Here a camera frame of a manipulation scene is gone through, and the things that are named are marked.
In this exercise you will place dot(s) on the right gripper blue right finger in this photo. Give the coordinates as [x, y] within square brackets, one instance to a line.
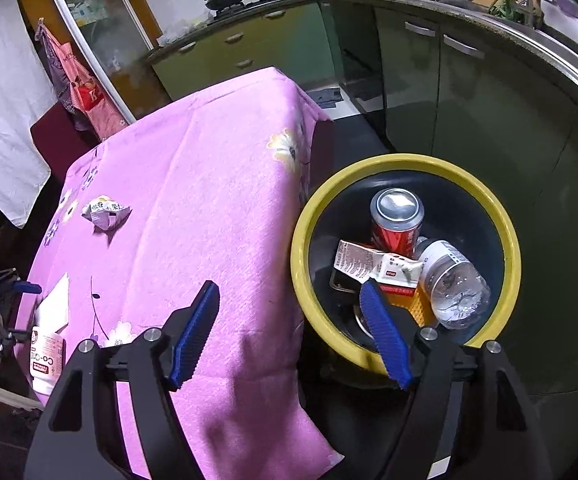
[388, 339]

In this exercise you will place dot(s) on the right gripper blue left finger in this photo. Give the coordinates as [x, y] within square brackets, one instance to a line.
[194, 325]

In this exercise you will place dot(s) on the red white carton box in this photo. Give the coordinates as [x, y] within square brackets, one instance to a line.
[386, 268]

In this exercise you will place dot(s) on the clear plastic water bottle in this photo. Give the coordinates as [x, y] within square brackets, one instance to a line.
[457, 292]

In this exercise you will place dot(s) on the white paper napkin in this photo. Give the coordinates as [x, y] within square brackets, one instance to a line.
[52, 314]

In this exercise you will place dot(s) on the red soda can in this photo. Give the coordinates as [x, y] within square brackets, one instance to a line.
[396, 219]

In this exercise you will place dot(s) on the white supplement bottle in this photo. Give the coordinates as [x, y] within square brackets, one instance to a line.
[46, 359]

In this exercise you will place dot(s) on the white snack wrapper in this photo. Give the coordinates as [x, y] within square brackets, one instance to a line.
[105, 214]

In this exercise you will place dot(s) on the red instant noodle bucket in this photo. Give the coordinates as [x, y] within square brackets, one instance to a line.
[361, 322]

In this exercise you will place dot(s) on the brown plastic food tray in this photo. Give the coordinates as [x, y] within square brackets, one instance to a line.
[343, 283]

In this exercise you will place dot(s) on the yellow rimmed black trash bin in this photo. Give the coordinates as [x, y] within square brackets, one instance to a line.
[459, 208]

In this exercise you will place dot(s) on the orange noodle packaging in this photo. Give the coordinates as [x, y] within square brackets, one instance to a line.
[412, 300]

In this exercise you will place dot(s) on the pink floral tablecloth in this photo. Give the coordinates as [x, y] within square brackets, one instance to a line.
[215, 182]

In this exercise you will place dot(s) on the dark red chair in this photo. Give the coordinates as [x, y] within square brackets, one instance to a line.
[59, 142]

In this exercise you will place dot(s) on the pink hanging apron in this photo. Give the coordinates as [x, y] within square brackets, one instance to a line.
[79, 92]

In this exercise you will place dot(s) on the dark green counter cabinets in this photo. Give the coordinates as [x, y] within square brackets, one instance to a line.
[438, 83]

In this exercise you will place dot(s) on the white hanging curtain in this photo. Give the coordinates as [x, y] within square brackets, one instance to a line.
[26, 94]

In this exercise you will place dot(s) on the green lower cabinets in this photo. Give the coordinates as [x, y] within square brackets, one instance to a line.
[293, 40]

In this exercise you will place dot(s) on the glass sliding door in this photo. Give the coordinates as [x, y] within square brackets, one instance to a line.
[115, 45]

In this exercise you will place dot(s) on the green plant by sink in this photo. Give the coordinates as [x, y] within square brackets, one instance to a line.
[506, 9]

